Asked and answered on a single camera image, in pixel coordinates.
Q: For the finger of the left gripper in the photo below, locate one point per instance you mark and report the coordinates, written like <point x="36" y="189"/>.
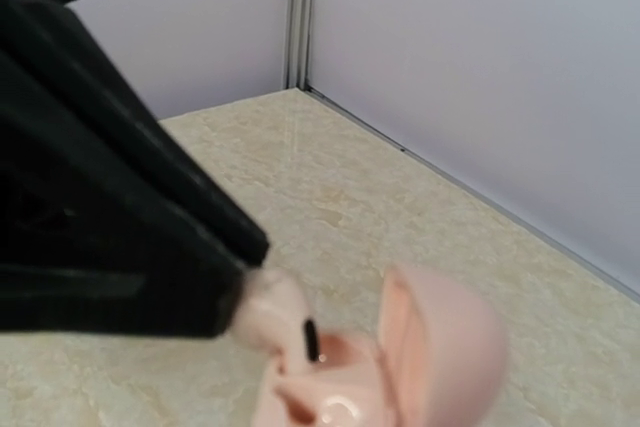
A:
<point x="107" y="225"/>

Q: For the right aluminium corner post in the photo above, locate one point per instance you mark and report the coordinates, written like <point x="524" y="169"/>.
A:
<point x="297" y="44"/>

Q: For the pink earbud charging case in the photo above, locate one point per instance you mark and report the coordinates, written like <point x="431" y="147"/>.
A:
<point x="438" y="359"/>

